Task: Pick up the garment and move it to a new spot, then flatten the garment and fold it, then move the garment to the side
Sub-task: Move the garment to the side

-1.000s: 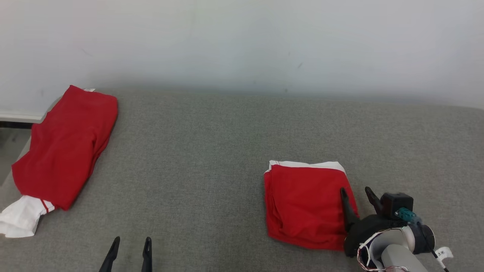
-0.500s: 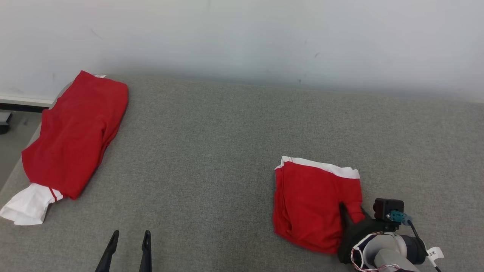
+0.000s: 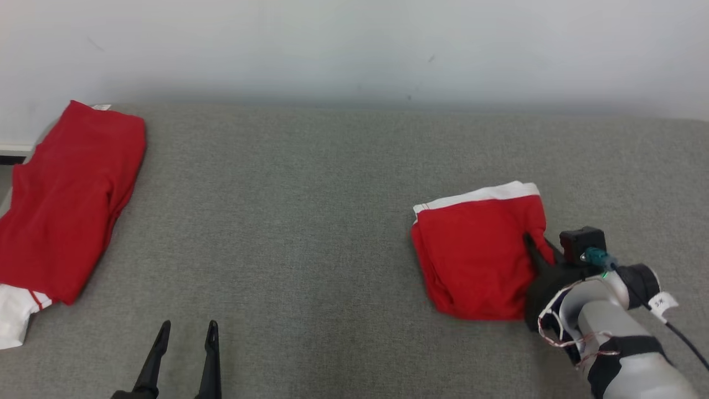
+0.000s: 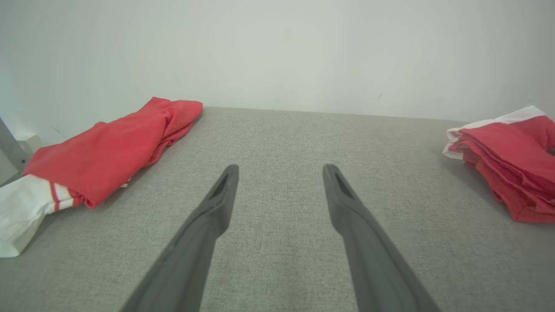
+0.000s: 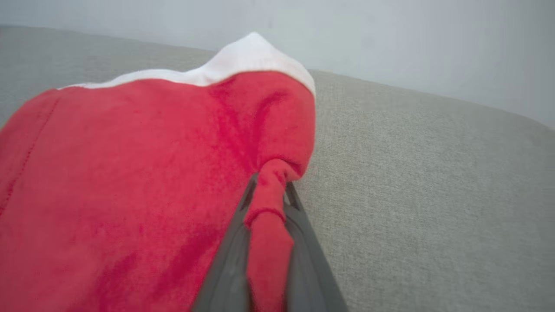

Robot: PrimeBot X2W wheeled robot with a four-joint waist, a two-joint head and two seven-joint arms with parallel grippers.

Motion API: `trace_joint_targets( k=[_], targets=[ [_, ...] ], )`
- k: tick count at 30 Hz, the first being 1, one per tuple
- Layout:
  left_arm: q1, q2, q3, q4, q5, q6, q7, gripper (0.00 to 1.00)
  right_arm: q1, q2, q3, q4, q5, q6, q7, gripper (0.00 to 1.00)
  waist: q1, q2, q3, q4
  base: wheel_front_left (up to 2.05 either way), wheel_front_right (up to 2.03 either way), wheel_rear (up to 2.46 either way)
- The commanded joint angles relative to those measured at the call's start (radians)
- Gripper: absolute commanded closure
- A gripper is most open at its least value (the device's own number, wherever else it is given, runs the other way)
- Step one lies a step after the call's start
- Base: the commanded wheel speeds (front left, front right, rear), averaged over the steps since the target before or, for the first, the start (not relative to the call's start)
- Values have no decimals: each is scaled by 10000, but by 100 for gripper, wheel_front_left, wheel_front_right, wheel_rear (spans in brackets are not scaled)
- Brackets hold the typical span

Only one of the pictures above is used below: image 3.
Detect thin black cable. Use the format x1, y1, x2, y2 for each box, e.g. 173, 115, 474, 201
609, 263, 709, 372

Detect red white basketball shorts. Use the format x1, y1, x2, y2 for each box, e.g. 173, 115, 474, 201
410, 181, 556, 321

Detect red Bulls basketball jersey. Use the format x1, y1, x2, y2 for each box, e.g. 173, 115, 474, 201
0, 100, 147, 351

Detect thin red white wires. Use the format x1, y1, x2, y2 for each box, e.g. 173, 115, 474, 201
537, 279, 622, 367

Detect white wall baseboard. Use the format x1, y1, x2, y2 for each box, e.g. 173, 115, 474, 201
0, 142, 35, 165

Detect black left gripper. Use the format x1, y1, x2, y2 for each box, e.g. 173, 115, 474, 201
111, 320, 222, 399

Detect white cable label tag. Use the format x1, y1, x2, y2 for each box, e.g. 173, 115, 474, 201
648, 291, 680, 325

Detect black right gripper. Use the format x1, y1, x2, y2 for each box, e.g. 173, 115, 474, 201
523, 233, 604, 333

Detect teal cable connector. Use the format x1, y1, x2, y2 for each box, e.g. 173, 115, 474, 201
581, 248, 617, 273

